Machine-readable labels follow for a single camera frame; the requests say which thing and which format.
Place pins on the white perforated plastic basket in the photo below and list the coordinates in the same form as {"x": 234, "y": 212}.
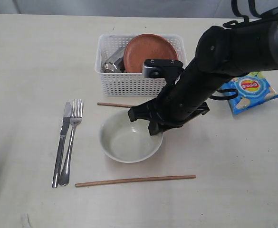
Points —
{"x": 130, "y": 84}

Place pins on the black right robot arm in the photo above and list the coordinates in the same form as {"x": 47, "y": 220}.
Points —
{"x": 223, "y": 53}

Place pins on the wooden chopstick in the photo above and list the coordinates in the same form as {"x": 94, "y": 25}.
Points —
{"x": 133, "y": 180}
{"x": 115, "y": 105}

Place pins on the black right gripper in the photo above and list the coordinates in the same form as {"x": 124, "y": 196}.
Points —
{"x": 181, "y": 100}

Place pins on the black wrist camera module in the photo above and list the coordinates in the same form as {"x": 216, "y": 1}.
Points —
{"x": 168, "y": 69}

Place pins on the brown round plate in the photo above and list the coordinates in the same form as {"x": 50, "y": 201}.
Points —
{"x": 146, "y": 46}

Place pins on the blue chips bag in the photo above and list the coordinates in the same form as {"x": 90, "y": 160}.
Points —
{"x": 253, "y": 90}

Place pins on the white and black bowl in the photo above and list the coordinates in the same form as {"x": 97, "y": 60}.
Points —
{"x": 128, "y": 142}

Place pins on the silver table knife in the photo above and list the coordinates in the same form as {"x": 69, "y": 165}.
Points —
{"x": 62, "y": 138}

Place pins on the silver metal fork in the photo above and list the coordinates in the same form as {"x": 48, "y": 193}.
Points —
{"x": 75, "y": 120}

